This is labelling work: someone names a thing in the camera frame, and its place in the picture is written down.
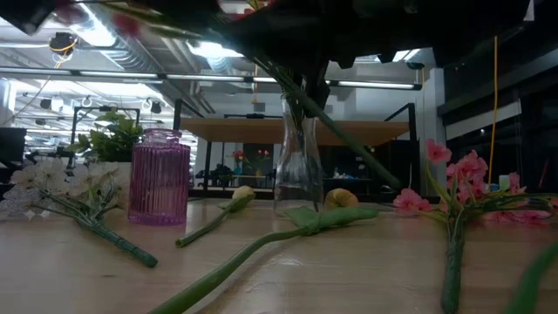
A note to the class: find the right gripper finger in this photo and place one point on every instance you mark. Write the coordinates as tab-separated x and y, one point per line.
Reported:
320	87

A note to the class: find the orange-red flower bunch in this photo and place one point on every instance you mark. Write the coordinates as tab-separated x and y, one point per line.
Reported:
349	139

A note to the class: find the clear glass vase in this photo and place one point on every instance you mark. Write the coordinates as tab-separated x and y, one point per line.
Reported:
298	174

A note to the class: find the yellow tulip short stem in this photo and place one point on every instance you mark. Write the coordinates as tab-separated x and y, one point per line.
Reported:
205	227

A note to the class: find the purple ribbed glass vase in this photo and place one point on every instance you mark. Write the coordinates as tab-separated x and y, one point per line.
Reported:
159	183

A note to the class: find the orange tulip long stem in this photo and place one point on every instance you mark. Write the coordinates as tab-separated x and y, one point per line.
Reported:
218	275

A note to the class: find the pink flower bunch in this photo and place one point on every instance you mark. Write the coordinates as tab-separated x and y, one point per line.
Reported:
453	261

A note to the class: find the red tulip green stem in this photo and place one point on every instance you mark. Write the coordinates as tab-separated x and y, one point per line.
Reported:
532	283

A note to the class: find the wooden shelf black legs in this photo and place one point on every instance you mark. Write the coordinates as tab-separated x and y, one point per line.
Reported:
261	131

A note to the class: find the background red flowers teal vase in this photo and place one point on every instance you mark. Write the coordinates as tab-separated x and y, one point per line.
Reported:
238	156

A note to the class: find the black round ceiling device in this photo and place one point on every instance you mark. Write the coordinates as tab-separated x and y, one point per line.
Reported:
63	43

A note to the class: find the background red tulips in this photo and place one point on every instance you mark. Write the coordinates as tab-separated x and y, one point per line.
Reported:
262	154

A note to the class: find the bright ceiling light panel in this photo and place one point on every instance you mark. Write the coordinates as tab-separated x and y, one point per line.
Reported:
213	50

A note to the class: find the black monitor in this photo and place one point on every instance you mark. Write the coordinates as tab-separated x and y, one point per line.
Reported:
13	144

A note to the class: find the long LED light bar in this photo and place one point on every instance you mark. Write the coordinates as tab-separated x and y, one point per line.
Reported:
174	76

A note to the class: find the green plant white pot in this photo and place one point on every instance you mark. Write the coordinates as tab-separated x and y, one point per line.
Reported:
115	139

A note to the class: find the blue cup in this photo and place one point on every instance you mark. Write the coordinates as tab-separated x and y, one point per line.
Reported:
494	188

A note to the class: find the light green cup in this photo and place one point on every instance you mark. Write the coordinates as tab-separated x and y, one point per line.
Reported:
506	183

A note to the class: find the black aluminium rig frame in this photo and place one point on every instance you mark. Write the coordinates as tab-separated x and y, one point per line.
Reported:
209	194

